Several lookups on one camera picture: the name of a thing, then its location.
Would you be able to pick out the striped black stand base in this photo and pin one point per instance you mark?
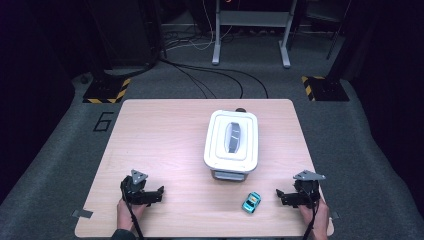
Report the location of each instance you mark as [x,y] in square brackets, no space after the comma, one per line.
[106,90]
[326,88]

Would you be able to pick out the person's left hand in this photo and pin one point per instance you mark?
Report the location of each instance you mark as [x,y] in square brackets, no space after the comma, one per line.
[126,215]

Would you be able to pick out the black cabinet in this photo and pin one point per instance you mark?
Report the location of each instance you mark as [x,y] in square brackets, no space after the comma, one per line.
[123,31]

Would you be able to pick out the black stand pole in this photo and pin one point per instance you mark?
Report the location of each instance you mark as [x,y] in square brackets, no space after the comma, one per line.
[350,36]

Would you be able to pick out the turquoise toy car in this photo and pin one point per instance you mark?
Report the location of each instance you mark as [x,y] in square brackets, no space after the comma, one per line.
[251,202]

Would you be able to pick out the white metal stand frame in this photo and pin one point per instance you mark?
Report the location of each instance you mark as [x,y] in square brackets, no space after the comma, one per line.
[254,18]

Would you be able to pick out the person's right hand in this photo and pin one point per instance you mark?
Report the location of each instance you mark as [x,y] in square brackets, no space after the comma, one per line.
[316,220]

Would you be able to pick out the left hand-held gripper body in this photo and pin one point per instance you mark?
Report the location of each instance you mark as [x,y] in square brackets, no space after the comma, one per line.
[133,191]

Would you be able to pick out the clear brown storage box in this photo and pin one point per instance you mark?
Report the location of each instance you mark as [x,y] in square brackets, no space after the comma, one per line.
[229,175]

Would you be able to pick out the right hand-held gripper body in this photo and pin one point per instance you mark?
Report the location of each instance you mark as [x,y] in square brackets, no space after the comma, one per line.
[306,191]

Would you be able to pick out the grey tape strip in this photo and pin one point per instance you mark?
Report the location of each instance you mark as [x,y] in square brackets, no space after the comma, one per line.
[334,215]
[82,213]

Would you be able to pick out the dark round table grommet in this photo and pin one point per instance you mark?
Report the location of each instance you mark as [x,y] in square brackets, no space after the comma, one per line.
[240,109]

